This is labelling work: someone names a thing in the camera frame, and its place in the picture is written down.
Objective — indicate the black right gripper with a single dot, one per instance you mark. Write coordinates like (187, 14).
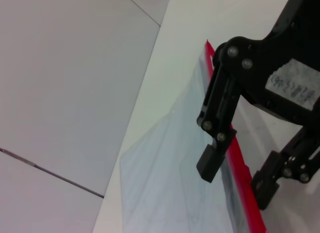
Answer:
(272, 50)

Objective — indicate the white handwritten label sticker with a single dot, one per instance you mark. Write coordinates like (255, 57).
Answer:
(290, 80)

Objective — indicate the translucent document bag red zipper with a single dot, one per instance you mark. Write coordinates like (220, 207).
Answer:
(162, 168)

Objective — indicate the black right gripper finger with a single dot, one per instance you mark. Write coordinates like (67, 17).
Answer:
(268, 178)

